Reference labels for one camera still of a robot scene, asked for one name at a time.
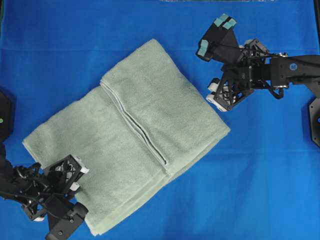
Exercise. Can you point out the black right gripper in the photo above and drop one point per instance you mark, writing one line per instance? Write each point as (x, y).
(224, 48)

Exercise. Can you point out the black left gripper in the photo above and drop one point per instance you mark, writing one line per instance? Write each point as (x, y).
(38, 199)

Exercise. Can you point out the pale green bath towel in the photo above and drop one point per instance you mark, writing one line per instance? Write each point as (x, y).
(130, 135)

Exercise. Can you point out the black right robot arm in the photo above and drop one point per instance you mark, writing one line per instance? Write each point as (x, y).
(283, 70)

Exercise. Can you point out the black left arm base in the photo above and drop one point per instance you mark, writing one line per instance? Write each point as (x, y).
(7, 113)

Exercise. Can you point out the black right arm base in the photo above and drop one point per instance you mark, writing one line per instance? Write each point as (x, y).
(313, 120)

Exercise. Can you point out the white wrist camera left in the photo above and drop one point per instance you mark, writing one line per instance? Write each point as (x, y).
(65, 173)

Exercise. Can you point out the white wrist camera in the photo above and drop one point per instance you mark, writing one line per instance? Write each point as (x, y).
(65, 173)
(232, 88)

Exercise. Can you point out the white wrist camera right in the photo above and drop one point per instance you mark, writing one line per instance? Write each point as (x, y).
(232, 88)

